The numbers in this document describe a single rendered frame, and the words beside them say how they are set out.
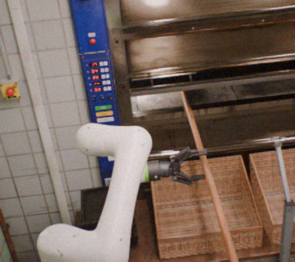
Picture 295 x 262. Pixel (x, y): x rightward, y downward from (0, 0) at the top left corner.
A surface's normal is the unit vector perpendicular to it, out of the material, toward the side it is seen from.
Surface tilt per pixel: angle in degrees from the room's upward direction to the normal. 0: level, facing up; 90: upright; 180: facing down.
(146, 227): 0
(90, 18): 90
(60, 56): 90
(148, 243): 0
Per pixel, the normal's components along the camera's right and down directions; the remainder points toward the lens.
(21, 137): 0.08, 0.50
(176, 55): 0.05, 0.18
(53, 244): -0.11, -0.68
